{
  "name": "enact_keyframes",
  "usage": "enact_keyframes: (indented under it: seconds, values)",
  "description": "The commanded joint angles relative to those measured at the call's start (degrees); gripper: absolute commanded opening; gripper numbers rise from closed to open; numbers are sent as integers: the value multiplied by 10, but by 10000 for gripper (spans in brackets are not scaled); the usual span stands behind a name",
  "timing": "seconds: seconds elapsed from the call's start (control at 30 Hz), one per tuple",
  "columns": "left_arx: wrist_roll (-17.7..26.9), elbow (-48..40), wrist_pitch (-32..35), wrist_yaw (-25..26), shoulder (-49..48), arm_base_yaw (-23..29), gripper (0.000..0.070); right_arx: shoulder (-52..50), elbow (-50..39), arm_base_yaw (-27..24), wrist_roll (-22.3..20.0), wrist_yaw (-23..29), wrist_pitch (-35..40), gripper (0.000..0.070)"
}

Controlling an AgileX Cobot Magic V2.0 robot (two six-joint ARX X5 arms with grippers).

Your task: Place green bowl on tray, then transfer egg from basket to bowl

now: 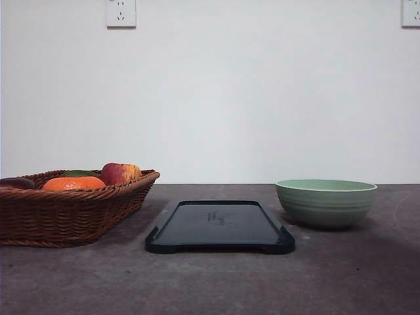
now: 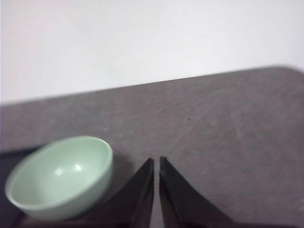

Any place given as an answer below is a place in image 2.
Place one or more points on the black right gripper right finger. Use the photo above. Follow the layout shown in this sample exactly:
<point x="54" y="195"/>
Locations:
<point x="184" y="207"/>

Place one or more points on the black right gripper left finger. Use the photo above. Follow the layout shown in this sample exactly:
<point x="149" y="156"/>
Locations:
<point x="130" y="207"/>

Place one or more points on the light green ceramic bowl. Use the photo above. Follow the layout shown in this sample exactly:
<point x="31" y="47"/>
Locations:
<point x="62" y="178"/>

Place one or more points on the dark green rectangular tray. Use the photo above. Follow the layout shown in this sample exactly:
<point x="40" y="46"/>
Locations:
<point x="12" y="215"/>

